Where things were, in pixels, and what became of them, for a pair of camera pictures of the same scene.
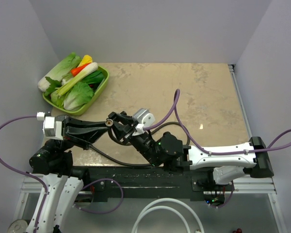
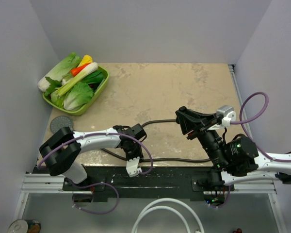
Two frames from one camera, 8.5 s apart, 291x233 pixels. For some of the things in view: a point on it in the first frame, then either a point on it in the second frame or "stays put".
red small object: [238, 230] stays put
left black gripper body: [64, 132] -> [133, 151]
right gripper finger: [125, 131] -> [191, 129]
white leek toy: [84, 71] stays put
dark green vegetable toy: [96, 77] stays put
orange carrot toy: [75, 71] stays put
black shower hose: [138, 165] -> [159, 159]
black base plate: [147, 184] stays put
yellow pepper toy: [86, 59] stays put
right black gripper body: [144, 144] -> [211, 141]
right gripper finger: [122, 116] -> [188, 118]
